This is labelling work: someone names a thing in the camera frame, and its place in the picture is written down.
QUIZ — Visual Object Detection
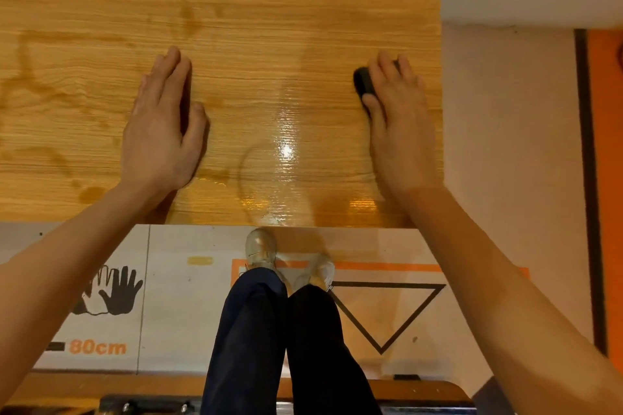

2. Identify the person's right hand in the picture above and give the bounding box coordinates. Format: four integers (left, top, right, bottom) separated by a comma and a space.
361, 50, 444, 197

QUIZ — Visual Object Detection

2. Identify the person's left hand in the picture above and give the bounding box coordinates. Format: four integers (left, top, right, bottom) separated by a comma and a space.
119, 46, 210, 196

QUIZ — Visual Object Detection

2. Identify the black sponge block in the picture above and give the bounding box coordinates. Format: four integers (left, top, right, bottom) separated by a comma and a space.
353, 60, 401, 110

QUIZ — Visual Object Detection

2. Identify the person's left forearm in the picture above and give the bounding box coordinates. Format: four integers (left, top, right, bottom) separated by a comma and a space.
0, 182, 172, 408

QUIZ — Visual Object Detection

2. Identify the person's right forearm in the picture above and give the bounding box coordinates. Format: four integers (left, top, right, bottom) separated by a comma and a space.
398, 185, 623, 415

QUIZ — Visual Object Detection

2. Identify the person's left white shoe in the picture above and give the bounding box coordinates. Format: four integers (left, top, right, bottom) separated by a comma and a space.
244, 228, 278, 275

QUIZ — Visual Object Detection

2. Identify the person's white shoe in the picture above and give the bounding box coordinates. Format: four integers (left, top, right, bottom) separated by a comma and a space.
244, 228, 278, 275
306, 254, 336, 293

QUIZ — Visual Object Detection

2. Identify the person's right white shoe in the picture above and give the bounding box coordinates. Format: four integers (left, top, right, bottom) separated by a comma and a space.
306, 254, 336, 293

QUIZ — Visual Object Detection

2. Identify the white printed floor mat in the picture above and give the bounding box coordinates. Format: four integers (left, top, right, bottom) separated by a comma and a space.
0, 223, 531, 377

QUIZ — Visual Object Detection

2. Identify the person's left leg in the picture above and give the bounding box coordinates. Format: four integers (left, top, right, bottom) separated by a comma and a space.
200, 267, 289, 415

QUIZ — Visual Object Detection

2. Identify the person's leg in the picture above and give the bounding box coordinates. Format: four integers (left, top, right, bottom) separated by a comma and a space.
286, 284, 383, 415
200, 267, 289, 415

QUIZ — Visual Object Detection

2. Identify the person's right leg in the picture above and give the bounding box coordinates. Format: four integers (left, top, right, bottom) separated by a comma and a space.
286, 284, 383, 415

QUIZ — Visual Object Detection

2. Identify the black metal chair bracket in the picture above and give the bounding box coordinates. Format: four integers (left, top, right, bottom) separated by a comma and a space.
99, 395, 203, 415

